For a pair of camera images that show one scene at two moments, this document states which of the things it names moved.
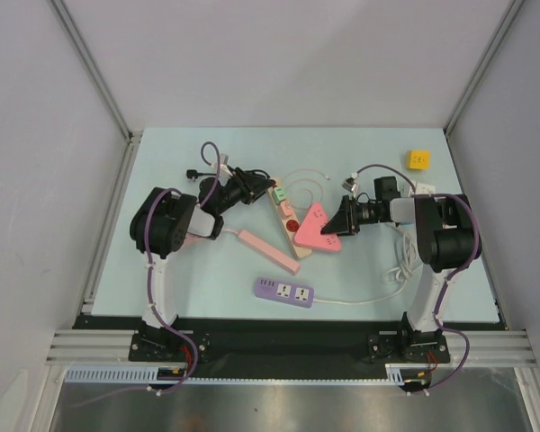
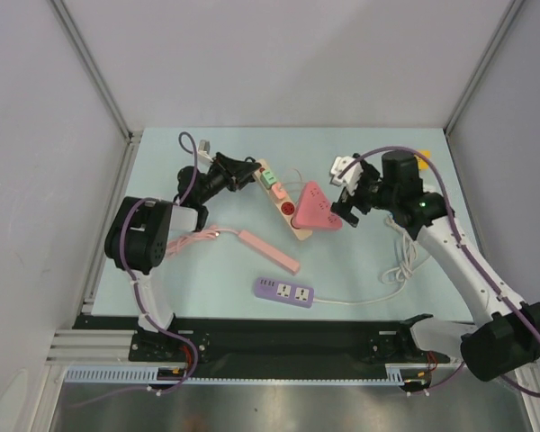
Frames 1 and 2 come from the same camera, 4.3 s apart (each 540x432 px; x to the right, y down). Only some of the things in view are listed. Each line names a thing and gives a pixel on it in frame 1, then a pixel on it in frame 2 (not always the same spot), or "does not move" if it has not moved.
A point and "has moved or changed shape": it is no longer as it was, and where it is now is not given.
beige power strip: (286, 212) has moved or changed shape
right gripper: (350, 215) -> (357, 193)
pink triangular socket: (309, 235) -> (313, 210)
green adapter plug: (279, 194) has moved or changed shape
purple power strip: (284, 292) does not move
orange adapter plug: (286, 207) -> (278, 189)
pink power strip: (270, 252) does not move
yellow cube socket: (418, 159) does not move
